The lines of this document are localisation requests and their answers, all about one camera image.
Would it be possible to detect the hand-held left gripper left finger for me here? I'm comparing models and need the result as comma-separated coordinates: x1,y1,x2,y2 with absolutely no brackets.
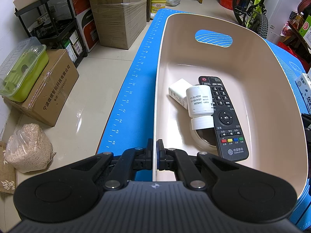
70,138,154,191

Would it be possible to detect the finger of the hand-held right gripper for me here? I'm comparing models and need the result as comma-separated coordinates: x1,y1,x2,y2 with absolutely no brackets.
301,113,311,130

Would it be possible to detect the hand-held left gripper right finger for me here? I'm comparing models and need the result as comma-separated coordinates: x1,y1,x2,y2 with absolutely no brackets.
157,139,240,191

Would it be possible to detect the white tape roll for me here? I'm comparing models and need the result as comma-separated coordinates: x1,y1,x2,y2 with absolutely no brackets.
190,123,218,151

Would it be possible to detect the white power adapter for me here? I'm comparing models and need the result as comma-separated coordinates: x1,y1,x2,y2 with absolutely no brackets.
168,78,192,110

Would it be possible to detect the white pill bottle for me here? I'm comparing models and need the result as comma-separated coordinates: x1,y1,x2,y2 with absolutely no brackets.
186,85,215,130

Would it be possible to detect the beige plastic storage bin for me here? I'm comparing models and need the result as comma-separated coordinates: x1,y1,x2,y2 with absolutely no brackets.
153,13,307,199

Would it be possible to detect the black remote control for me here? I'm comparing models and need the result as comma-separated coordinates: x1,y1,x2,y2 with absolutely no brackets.
198,76,249,163

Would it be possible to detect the white tissue box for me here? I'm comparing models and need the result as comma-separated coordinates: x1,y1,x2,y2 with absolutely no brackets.
294,72,311,113

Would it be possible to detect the blue silicone baking mat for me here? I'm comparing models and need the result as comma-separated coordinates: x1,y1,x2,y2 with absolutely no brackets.
97,10,311,226

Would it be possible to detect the red shopping bag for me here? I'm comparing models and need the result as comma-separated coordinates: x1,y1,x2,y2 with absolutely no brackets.
277,41,302,61

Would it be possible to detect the dark wooden side table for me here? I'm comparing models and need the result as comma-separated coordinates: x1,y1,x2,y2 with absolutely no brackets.
287,21,311,66

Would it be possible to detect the green and white carton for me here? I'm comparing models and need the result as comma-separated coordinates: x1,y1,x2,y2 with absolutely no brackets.
298,15,311,42

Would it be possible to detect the green and black bicycle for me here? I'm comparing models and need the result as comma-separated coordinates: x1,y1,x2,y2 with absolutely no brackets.
233,0,269,33

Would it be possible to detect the printed brown cardboard box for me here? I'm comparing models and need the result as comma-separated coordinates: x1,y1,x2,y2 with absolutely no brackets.
2,49,80,127

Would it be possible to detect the clear bag of grain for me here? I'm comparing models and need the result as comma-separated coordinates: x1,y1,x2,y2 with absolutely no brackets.
5,123,56,173

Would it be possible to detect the white chest freezer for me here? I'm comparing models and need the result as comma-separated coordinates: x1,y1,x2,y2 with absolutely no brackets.
264,0,305,40

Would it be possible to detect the plastic wrapped cardboard box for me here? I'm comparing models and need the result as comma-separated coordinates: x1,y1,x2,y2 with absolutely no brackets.
93,0,149,50

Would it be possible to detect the white and red appliance box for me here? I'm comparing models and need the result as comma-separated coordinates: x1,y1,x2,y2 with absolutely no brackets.
74,6,100,53

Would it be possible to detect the brown paper bag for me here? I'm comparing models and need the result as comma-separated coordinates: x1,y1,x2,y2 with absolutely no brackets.
0,141,17,194

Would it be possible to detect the green container with clear lid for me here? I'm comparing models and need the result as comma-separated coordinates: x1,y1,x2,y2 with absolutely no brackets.
0,37,49,103

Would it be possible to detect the yellow detergent jug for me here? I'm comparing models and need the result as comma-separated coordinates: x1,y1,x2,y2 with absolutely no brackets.
151,0,167,14

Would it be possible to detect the black utility cart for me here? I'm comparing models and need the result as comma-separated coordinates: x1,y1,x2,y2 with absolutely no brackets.
14,0,88,68

